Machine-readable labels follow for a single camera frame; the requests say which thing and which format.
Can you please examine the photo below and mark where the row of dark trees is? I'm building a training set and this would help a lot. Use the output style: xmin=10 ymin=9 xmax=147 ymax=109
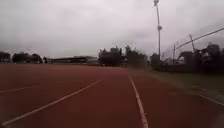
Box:
xmin=0 ymin=51 xmax=48 ymax=65

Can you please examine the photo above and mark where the tall floodlight mast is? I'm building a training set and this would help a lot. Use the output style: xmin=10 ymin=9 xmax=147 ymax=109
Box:
xmin=153 ymin=0 xmax=163 ymax=62

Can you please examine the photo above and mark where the wire mesh fence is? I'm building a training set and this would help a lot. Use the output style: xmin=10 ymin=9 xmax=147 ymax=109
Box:
xmin=161 ymin=27 xmax=224 ymax=74

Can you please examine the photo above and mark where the group of dark trees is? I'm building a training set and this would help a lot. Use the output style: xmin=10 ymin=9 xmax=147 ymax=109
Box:
xmin=97 ymin=44 xmax=149 ymax=68

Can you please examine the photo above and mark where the long low building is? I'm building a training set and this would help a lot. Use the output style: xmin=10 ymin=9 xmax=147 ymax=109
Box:
xmin=46 ymin=55 xmax=100 ymax=66

